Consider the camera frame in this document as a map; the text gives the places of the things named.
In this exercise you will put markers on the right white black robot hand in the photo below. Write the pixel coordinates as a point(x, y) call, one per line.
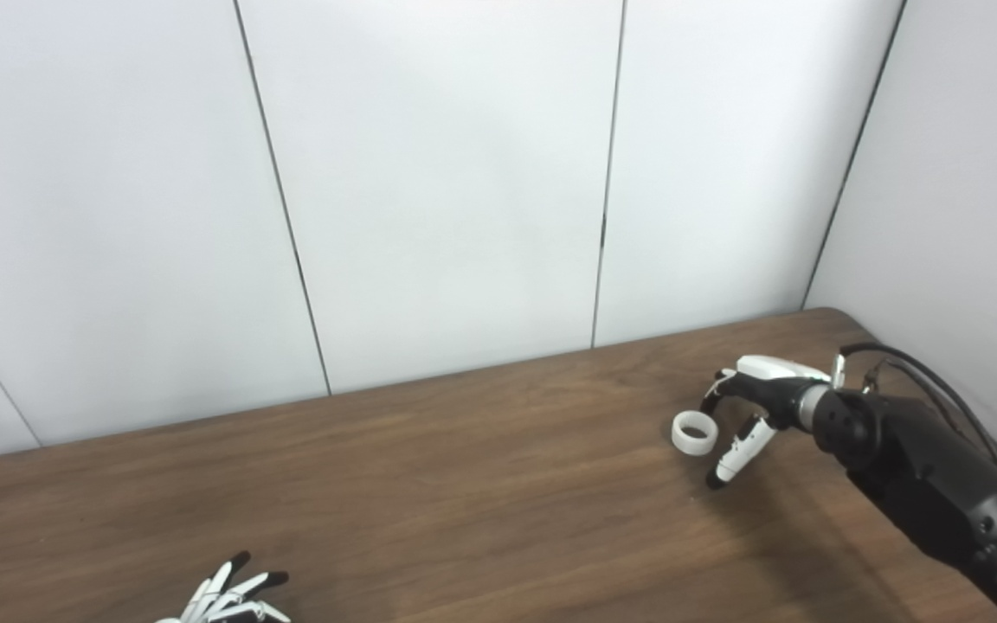
point(775, 385)

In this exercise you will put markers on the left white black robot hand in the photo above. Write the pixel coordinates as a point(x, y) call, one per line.
point(221, 601)

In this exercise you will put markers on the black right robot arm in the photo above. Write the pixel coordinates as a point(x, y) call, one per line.
point(940, 476)

